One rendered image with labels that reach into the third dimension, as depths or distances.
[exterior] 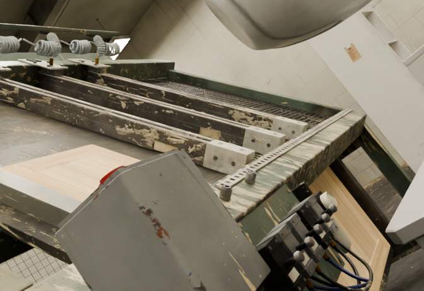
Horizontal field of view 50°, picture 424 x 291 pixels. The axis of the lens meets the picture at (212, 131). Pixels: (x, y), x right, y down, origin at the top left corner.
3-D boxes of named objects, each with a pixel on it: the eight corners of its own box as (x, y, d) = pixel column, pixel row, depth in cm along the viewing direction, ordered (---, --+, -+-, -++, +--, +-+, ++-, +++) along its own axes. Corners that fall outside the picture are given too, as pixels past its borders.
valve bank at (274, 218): (359, 368, 60) (252, 219, 64) (280, 403, 66) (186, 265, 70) (393, 235, 104) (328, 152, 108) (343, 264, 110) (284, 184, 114)
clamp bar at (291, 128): (298, 144, 171) (312, 82, 166) (65, 80, 219) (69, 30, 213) (305, 139, 180) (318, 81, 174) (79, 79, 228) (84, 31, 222)
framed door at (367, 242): (356, 357, 139) (362, 355, 138) (249, 210, 148) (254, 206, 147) (386, 247, 218) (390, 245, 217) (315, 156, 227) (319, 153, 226)
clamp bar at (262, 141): (274, 159, 146) (289, 86, 140) (16, 83, 194) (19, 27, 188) (284, 153, 155) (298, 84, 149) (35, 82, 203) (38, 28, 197)
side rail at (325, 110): (337, 129, 242) (342, 110, 239) (165, 86, 286) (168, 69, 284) (340, 127, 249) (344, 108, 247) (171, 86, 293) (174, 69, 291)
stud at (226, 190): (227, 202, 93) (229, 189, 92) (216, 199, 94) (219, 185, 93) (232, 199, 95) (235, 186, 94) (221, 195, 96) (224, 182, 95)
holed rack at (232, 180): (226, 190, 99) (226, 188, 99) (214, 187, 100) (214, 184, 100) (353, 110, 245) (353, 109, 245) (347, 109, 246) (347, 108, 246)
